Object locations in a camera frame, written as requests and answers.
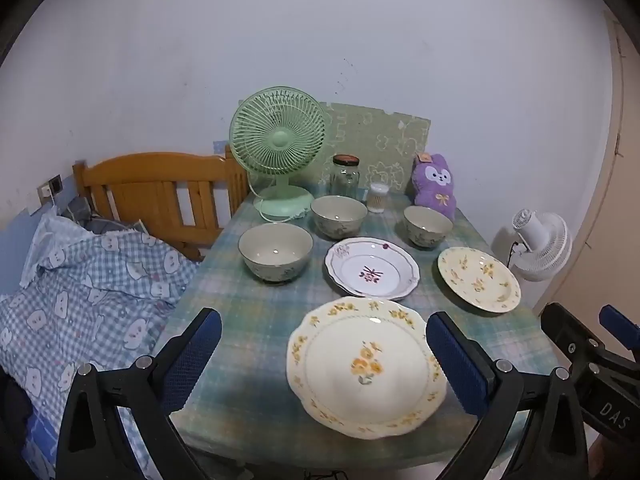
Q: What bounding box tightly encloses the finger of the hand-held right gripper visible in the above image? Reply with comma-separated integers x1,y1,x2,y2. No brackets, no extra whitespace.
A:
540,302,608,376
599,304,640,361

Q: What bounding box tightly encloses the green fan cable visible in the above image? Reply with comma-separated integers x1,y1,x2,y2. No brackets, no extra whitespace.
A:
247,172,308,223

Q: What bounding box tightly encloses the cotton swab container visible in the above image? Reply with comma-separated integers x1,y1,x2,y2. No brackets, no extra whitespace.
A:
368,183,391,214

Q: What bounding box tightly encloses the grey printed pillow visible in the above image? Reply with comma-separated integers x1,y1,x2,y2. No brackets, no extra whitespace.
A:
62,195,146,236

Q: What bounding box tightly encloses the cream floral bowl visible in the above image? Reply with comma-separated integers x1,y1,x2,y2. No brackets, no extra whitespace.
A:
403,205,454,249
310,195,369,239
238,223,314,282

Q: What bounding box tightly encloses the glass jar with dark lid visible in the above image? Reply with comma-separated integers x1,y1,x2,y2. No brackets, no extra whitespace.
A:
330,154,362,200

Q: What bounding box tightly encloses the wall socket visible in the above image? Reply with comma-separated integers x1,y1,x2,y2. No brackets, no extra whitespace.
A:
37,174,64,207

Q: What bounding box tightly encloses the white plate with purple print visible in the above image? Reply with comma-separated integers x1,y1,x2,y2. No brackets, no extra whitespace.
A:
325,236,421,302

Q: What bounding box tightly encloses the green patterned mat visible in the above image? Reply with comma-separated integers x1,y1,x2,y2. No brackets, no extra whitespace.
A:
320,102,432,196

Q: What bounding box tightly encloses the wooden bed headboard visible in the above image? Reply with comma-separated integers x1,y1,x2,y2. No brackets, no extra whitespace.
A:
72,145,251,263

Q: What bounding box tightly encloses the small yellow floral plate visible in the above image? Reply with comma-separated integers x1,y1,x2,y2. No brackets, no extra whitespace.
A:
437,246,522,315

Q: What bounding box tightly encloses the beige door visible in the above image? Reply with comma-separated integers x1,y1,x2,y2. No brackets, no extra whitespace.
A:
530,10,640,321

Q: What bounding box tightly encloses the white clip fan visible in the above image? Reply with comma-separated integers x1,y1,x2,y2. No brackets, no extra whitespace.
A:
492,208,573,282

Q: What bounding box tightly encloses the large yellow floral plate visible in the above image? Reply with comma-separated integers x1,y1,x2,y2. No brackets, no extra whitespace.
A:
286,296,448,441

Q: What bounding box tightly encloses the purple plush toy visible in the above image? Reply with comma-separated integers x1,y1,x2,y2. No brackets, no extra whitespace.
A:
411,152,458,221

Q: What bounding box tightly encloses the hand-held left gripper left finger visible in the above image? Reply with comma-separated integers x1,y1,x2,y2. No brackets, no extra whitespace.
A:
56,307,223,480

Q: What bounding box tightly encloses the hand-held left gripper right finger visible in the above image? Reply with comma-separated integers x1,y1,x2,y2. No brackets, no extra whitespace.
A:
425,311,588,480

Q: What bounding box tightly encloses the blue checked bear blanket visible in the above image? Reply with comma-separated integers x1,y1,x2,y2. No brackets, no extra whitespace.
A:
0,207,201,480

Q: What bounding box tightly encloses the green desk fan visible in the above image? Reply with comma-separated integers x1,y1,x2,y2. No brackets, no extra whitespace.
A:
228,86,328,222

